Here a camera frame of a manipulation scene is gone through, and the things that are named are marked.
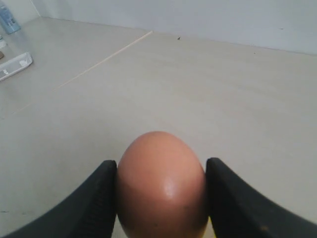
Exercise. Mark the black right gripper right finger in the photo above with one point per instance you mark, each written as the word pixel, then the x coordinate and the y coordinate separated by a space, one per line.
pixel 237 210

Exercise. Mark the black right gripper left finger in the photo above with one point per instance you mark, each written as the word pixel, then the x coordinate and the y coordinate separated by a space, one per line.
pixel 88 212

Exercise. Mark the blue bottle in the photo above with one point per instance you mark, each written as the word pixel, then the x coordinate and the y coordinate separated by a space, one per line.
pixel 7 21

